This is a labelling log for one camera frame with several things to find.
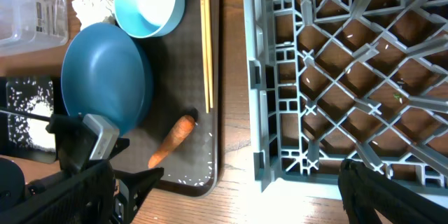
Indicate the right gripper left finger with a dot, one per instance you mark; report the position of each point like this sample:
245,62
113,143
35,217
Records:
85,197

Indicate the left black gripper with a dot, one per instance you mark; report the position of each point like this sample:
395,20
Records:
75,143

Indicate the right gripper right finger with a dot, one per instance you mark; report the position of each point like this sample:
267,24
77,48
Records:
366,194

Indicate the orange carrot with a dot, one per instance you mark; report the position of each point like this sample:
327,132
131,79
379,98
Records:
176,136

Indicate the pile of white rice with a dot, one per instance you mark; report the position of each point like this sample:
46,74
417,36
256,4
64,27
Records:
32,95

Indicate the dark blue plate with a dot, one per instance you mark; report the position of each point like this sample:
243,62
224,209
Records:
106,73

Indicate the light blue bowl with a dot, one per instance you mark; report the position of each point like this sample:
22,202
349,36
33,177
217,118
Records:
148,18

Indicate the black waste tray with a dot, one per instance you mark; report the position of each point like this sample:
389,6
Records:
9,149

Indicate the grey dishwasher rack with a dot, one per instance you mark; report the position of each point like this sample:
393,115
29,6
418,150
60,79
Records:
330,80

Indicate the brown serving tray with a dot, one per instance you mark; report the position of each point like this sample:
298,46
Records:
176,59

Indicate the crumpled white tissue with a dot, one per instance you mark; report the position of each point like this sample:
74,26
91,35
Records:
90,12

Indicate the clear plastic bin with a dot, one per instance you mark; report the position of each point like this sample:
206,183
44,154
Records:
32,25

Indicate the left wooden chopstick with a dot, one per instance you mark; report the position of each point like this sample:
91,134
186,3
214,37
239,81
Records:
204,56

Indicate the wooden chopstick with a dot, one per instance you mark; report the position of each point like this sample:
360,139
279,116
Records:
204,56
209,51

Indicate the right wooden chopstick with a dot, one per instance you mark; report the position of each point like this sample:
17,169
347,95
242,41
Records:
209,51

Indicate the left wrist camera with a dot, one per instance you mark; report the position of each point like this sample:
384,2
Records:
106,135

